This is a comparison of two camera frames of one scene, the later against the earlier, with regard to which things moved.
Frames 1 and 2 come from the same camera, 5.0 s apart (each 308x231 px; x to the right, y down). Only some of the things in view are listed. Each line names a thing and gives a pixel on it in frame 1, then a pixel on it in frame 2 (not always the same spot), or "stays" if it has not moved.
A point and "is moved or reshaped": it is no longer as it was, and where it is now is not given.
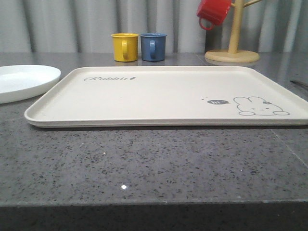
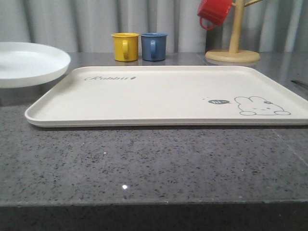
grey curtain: x=86 y=26 stays
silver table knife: x=302 y=84 stays
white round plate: x=20 y=82 is moved or reshaped
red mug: x=215 y=11 stays
